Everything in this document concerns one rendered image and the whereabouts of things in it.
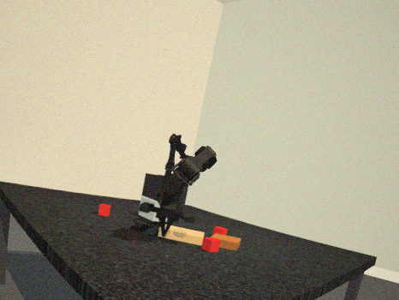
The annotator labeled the red square block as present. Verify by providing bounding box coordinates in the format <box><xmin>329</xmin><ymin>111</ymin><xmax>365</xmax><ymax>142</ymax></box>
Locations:
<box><xmin>98</xmin><ymin>203</ymin><xmax>110</xmax><ymax>217</ymax></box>
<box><xmin>202</xmin><ymin>237</ymin><xmax>221</xmax><ymax>252</ymax></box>
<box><xmin>212</xmin><ymin>226</ymin><xmax>228</xmax><ymax>235</ymax></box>

